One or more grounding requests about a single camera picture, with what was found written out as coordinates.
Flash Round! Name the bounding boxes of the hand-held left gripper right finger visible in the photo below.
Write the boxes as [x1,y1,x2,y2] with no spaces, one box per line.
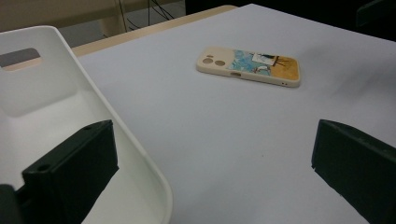
[311,119,396,224]

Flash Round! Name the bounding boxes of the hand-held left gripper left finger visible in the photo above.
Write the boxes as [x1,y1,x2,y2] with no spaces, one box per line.
[15,119,120,224]

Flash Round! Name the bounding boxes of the white plastic bin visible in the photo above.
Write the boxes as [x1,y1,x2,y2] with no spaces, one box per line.
[0,25,174,224]

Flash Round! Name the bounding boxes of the white table cover sheet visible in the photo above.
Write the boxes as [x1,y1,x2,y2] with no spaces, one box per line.
[76,3,396,224]

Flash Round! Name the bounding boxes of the beige wooden shelf unit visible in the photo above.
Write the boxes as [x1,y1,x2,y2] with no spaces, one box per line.
[0,0,186,40]

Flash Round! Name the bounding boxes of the dark curtain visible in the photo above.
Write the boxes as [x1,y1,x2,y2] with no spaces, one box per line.
[185,0,396,42]

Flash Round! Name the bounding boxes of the black hanging cables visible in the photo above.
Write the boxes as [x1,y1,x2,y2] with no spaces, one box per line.
[116,0,176,32]

